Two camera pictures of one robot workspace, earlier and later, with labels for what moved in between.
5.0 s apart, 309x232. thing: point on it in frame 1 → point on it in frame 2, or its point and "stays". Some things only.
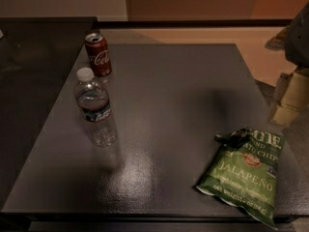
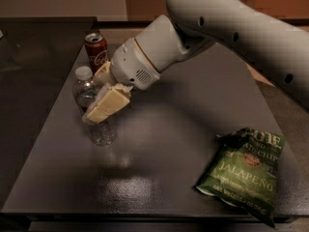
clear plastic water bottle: [94, 100] stays
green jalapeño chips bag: [243, 171] stays
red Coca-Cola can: [97, 48] stays
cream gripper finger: [295, 97] → [110, 99]
